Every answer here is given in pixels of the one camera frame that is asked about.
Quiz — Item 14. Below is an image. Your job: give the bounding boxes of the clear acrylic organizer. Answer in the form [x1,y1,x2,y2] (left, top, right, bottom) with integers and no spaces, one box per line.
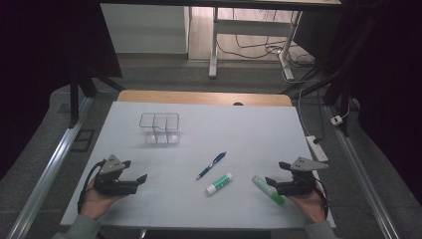
[138,113,182,145]

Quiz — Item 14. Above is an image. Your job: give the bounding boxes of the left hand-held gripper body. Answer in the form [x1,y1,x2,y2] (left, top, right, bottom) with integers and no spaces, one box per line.
[94,154,138,197]

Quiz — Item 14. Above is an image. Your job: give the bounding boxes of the black floor frame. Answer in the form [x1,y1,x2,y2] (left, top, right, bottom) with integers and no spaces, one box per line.
[70,128,97,153]

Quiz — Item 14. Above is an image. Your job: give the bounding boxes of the black floor cables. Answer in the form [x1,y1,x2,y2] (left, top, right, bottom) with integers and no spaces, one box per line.
[217,8,317,69]

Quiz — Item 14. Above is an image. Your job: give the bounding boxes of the light green tube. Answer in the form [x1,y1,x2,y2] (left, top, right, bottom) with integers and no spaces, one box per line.
[251,174,287,207]

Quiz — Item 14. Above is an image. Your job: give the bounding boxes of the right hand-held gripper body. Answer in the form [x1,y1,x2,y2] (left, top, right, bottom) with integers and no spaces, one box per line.
[275,156,329,196]

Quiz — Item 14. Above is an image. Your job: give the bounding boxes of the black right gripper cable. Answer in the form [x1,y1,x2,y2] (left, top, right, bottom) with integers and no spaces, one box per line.
[314,178,330,218]

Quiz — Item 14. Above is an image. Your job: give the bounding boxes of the person's right hand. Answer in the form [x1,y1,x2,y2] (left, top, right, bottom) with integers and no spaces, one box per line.
[287,187,326,224]

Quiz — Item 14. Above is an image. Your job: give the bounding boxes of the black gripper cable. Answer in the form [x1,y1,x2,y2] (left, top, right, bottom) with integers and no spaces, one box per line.
[314,178,330,218]
[77,158,107,214]

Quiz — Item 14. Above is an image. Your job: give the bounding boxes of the dark curtain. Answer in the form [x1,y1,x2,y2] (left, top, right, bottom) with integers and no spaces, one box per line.
[342,0,422,205]
[0,0,123,182]

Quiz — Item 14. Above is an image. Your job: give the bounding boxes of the white-legged desk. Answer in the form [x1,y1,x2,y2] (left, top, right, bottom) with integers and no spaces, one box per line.
[101,0,342,81]

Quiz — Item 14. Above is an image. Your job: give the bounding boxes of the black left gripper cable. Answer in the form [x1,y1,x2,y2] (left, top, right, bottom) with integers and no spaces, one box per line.
[77,158,107,214]

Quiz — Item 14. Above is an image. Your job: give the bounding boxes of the white power strip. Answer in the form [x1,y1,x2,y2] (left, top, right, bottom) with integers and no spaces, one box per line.
[306,134,329,163]

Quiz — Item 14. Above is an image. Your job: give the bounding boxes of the white cable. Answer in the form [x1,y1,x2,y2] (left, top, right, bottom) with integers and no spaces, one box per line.
[281,64,319,137]

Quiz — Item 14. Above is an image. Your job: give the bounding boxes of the person's left hand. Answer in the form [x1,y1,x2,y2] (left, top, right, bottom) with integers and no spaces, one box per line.
[80,187,125,220]

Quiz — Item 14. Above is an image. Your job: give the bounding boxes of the white green glue stick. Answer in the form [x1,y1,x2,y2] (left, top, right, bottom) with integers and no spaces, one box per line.
[205,172,234,196]

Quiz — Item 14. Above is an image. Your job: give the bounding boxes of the blue pen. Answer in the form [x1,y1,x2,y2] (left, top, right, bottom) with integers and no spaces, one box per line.
[195,151,228,181]

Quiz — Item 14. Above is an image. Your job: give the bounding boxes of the aluminium rail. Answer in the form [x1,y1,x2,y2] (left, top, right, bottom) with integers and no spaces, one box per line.
[6,96,95,239]
[323,105,402,239]

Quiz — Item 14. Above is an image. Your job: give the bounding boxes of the black metal stand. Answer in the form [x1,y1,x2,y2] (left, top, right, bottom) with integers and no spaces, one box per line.
[67,64,126,129]
[281,63,353,137]

